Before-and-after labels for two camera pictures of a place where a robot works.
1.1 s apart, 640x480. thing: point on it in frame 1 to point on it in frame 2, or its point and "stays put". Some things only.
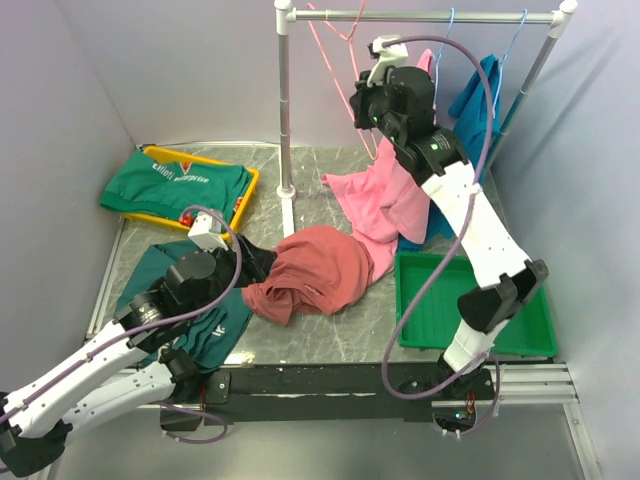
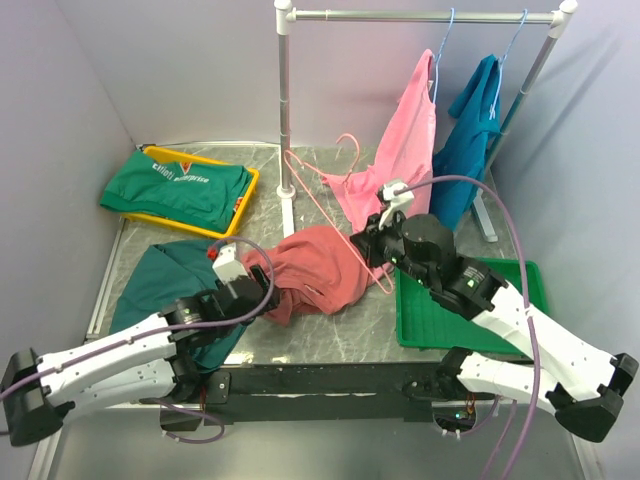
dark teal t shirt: [209, 338] stays put
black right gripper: [362, 93] to [372, 236]
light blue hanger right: [501, 64] stays put
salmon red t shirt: [318, 269] stays put
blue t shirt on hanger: [471, 109] stays put
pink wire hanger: [310, 9] to [289, 155]
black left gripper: [255, 261] to [258, 272]
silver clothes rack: [285, 16] stays put
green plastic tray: [435, 319] stays put
